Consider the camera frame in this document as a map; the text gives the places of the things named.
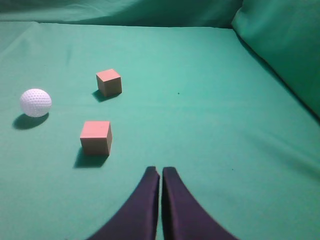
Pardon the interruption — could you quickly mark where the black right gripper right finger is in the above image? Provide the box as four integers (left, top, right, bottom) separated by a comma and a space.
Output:
162, 167, 236, 240

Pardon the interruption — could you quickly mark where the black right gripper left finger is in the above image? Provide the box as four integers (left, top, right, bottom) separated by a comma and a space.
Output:
89, 166, 160, 240

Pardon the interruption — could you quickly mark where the white golf ball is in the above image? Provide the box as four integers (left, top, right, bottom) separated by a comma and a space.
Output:
19, 88, 52, 118

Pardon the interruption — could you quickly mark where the near wooden cube block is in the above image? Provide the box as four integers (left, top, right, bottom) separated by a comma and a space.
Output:
80, 121, 113, 156

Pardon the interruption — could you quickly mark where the wooden cube block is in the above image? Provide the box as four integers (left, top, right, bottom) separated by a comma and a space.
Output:
80, 121, 113, 156
96, 69, 122, 97

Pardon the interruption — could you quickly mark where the far wooden cube block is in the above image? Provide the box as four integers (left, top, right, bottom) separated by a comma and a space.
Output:
96, 69, 122, 97

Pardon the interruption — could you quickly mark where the green cloth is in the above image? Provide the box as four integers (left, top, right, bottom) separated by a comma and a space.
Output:
0, 0, 320, 240

